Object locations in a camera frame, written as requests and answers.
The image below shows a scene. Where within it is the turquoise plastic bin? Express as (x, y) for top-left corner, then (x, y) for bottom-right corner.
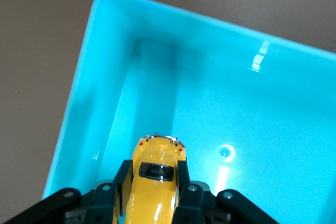
(41, 0), (336, 224)

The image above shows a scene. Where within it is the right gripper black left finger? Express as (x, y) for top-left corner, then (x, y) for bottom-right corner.
(2, 159), (133, 224)

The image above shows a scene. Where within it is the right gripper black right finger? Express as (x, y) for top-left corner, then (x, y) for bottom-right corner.
(172, 159), (279, 224)

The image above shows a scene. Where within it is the yellow beetle toy car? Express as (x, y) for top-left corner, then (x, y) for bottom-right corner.
(112, 132), (188, 224)

